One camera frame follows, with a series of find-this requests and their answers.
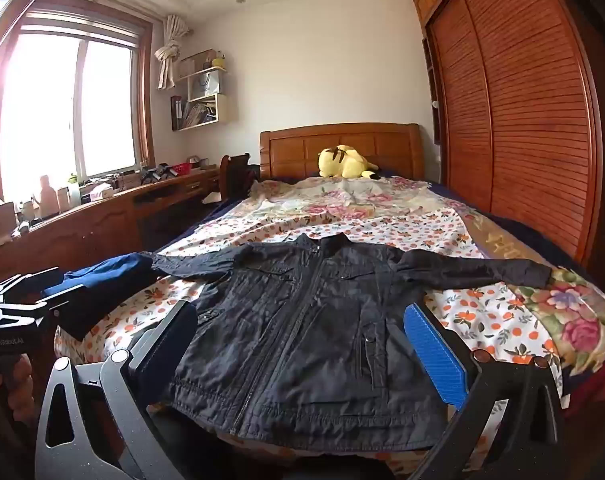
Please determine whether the yellow plush toy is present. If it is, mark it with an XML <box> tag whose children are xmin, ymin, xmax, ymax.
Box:
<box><xmin>317</xmin><ymin>144</ymin><xmax>383</xmax><ymax>181</ymax></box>

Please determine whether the cardboard box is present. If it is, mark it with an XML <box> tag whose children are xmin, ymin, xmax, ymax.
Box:
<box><xmin>176</xmin><ymin>50</ymin><xmax>217</xmax><ymax>80</ymax></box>

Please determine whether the wardrobe side shelf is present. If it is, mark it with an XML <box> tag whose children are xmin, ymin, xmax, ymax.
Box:
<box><xmin>422</xmin><ymin>35</ymin><xmax>444</xmax><ymax>146</ymax></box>

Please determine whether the black jacket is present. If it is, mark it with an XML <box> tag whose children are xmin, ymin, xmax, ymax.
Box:
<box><xmin>151</xmin><ymin>234</ymin><xmax>553</xmax><ymax>453</ymax></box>

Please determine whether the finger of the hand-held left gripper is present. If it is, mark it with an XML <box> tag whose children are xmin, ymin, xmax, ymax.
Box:
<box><xmin>0</xmin><ymin>269</ymin><xmax>63</xmax><ymax>306</ymax></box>
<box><xmin>32</xmin><ymin>285</ymin><xmax>90</xmax><ymax>323</ymax></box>

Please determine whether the wooden bed headboard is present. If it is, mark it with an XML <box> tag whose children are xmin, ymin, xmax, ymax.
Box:
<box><xmin>259</xmin><ymin>122</ymin><xmax>425</xmax><ymax>183</ymax></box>

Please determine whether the navy blue folded garment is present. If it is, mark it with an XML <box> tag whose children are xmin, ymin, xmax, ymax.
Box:
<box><xmin>41</xmin><ymin>252</ymin><xmax>156</xmax><ymax>341</ymax></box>

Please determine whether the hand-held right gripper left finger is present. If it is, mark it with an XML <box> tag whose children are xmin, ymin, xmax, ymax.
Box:
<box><xmin>35</xmin><ymin>300</ymin><xmax>199</xmax><ymax>480</ymax></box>

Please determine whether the wooden desk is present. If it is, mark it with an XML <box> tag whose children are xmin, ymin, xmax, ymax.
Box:
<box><xmin>0</xmin><ymin>165</ymin><xmax>222</xmax><ymax>281</ymax></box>

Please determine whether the backlit bottle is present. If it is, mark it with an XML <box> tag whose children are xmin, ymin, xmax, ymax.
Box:
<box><xmin>36</xmin><ymin>175</ymin><xmax>59</xmax><ymax>218</ymax></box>

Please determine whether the golden rose print quilt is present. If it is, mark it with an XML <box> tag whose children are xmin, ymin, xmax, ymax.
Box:
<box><xmin>459</xmin><ymin>207</ymin><xmax>605</xmax><ymax>378</ymax></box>

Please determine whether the wooden chair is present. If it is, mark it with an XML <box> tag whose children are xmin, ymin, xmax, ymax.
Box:
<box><xmin>218</xmin><ymin>152</ymin><xmax>260</xmax><ymax>201</ymax></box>

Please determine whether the tied beige curtain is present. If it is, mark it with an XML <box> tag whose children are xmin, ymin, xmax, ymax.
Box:
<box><xmin>154</xmin><ymin>12</ymin><xmax>190</xmax><ymax>91</ymax></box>

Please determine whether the pink floral blanket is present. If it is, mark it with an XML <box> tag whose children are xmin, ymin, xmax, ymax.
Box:
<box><xmin>217</xmin><ymin>174</ymin><xmax>450</xmax><ymax>231</ymax></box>

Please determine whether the person's left hand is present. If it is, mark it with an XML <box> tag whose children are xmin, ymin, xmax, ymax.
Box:
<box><xmin>0</xmin><ymin>352</ymin><xmax>36</xmax><ymax>413</ymax></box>

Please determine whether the wooden louvered wardrobe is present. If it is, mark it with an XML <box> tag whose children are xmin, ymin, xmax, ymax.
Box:
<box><xmin>413</xmin><ymin>0</ymin><xmax>605</xmax><ymax>273</ymax></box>

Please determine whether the orange print bedsheet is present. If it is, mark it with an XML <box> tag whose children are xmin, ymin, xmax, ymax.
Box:
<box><xmin>55</xmin><ymin>205</ymin><xmax>565</xmax><ymax>478</ymax></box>

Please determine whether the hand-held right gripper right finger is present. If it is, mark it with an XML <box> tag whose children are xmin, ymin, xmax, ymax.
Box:
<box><xmin>403</xmin><ymin>302</ymin><xmax>568</xmax><ymax>480</ymax></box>

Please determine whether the row of books and files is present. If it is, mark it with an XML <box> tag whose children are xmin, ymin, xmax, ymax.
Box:
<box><xmin>171</xmin><ymin>96</ymin><xmax>218</xmax><ymax>131</ymax></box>

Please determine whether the white shopping bag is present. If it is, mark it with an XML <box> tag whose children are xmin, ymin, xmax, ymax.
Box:
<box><xmin>195</xmin><ymin>71</ymin><xmax>222</xmax><ymax>97</ymax></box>

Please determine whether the wooden framed window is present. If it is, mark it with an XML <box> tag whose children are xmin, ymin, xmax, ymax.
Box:
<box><xmin>0</xmin><ymin>5</ymin><xmax>156</xmax><ymax>201</ymax></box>

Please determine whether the white wall shelf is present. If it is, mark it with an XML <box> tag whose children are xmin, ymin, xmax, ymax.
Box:
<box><xmin>170</xmin><ymin>49</ymin><xmax>240</xmax><ymax>132</ymax></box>

